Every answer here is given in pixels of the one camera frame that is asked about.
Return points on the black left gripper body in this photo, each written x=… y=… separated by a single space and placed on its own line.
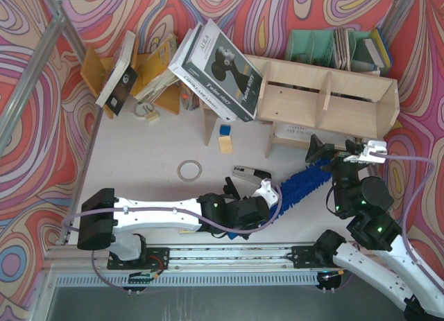
x=254 y=206

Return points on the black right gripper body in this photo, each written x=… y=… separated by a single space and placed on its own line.
x=337 y=158

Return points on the blue microfiber duster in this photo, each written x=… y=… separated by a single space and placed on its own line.
x=299 y=186

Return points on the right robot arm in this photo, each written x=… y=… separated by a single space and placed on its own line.
x=406 y=279

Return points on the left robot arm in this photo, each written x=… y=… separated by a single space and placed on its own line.
x=116 y=224

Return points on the light wooden bookshelf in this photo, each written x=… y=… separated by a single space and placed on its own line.
x=343 y=102

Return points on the black plastic clip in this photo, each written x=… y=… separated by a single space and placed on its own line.
x=230 y=189

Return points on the silver black stapler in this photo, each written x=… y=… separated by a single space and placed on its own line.
x=252 y=175

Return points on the beige tape roll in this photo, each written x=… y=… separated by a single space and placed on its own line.
x=189 y=170

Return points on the yellow grey calculator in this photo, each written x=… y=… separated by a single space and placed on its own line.
x=184 y=231

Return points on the blue eraser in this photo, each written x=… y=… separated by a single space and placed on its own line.
x=224 y=130

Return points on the teal desk organizer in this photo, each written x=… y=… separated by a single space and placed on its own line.
x=342 y=48

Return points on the blue bound notebook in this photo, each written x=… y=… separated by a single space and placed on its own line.
x=378 y=44

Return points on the pens cup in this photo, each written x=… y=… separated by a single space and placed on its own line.
x=189 y=100

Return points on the Twins story book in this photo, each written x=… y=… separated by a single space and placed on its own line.
x=220 y=68

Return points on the yellow books stack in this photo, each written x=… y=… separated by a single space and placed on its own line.
x=154 y=75

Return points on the white paperback book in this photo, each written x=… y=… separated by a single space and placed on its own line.
x=177 y=68

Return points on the black cover book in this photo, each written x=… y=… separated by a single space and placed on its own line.
x=119 y=77

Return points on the black aluminium rail base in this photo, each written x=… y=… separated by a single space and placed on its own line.
x=179 y=257

